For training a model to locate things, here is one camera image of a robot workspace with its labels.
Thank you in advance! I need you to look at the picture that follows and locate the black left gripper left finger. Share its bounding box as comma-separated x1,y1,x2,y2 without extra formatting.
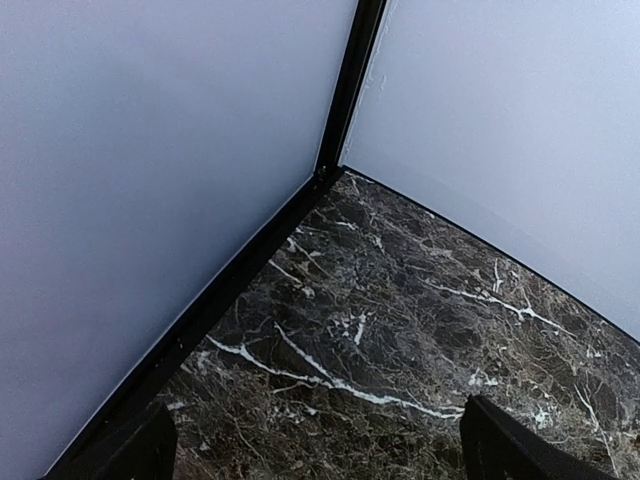
78,402,177,480

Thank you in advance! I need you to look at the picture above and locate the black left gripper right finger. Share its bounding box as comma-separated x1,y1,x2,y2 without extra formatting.
460,395,611,479

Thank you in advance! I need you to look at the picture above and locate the black enclosure frame post left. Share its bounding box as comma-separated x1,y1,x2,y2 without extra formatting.
45,1,386,479

